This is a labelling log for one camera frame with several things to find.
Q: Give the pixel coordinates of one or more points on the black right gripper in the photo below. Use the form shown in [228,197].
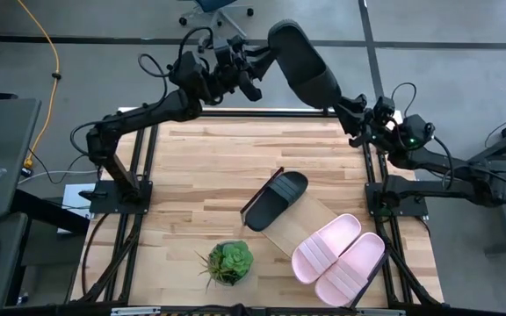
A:
[369,129]

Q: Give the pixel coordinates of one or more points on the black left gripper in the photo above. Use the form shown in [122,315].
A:
[233,61]

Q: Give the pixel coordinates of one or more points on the black slide sandal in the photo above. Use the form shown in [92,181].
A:
[301,66]
[266,210]

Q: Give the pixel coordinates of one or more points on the pink slide sandal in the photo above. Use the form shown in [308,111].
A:
[363,254]
[336,232]

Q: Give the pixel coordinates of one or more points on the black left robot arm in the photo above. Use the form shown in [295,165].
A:
[147,114]

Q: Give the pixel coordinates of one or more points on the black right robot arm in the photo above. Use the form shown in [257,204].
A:
[455,193]

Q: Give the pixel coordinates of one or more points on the wooden shelf with black legs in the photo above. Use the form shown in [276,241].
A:
[301,219]

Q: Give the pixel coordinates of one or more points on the teal office chair grey base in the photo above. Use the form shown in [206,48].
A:
[211,3]

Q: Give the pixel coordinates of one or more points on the succulent plant in white pot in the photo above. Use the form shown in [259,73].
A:
[233,261]

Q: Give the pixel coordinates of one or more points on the dark grey side desk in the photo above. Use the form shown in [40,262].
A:
[7,145]

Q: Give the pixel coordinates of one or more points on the black low side desk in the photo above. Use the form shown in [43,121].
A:
[2,281]

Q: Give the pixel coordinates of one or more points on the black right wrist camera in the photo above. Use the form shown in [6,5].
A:
[385,109]

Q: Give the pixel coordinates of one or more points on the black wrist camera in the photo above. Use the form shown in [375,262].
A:
[385,109]
[251,90]

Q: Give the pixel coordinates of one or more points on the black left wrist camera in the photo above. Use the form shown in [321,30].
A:
[251,90]

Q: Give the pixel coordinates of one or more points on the black aluminium table frame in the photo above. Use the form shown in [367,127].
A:
[257,113]

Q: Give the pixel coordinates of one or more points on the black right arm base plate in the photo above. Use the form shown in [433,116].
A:
[411,208]

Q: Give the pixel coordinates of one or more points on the silver metal bracket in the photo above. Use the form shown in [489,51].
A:
[380,312]
[134,311]

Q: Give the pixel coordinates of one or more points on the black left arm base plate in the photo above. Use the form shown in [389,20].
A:
[103,204]

